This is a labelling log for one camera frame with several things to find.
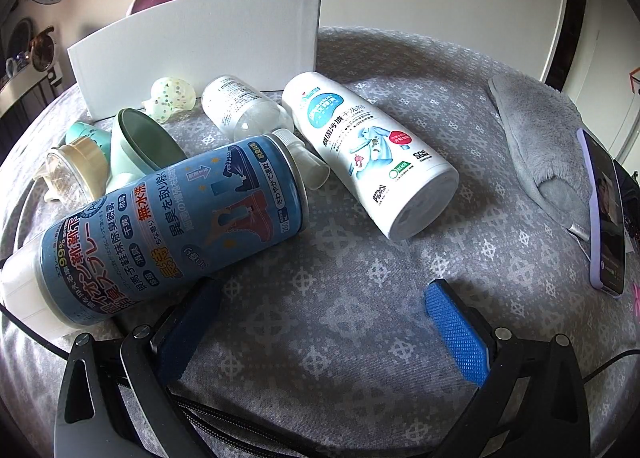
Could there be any clear bottle with beige cap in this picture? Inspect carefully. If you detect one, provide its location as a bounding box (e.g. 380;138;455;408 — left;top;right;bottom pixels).
32;135;108;204

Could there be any dotted translucent toy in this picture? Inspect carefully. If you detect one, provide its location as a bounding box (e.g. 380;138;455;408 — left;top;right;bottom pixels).
141;77;197;126

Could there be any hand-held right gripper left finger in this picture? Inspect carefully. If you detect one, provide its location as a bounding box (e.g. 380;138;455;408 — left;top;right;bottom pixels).
54;281;223;458

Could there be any grey patterned bed sheet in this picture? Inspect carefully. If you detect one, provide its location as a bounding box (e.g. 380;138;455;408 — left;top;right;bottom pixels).
0;26;640;458

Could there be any teal bottle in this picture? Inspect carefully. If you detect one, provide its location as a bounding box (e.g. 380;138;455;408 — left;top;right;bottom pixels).
65;121;113;179

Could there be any pale green funnel cup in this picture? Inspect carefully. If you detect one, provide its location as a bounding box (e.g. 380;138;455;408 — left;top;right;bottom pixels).
103;108;188;194

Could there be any white cardboard box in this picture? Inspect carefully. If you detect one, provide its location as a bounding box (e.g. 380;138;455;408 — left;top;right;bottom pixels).
66;0;323;121

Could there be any black cable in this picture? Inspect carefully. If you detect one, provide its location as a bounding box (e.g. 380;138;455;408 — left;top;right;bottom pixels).
0;301;72;360
584;352;640;381

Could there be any grey plush slipper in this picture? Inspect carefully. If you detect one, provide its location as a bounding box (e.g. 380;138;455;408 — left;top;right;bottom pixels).
487;73;596;241

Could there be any smartphone in purple case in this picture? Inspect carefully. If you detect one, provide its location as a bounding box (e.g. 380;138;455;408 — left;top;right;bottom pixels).
577;127;628;299

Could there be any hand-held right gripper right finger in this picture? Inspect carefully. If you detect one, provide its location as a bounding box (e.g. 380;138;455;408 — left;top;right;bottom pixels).
423;279;592;458

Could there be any blue spray can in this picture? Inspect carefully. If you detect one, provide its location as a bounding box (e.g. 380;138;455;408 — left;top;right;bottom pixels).
0;128;331;339

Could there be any small clear bottle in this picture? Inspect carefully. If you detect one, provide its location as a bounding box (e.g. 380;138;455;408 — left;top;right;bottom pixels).
201;76;296;141

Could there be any white spray can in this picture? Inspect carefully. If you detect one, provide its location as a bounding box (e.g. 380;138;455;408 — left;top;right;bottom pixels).
281;71;461;241

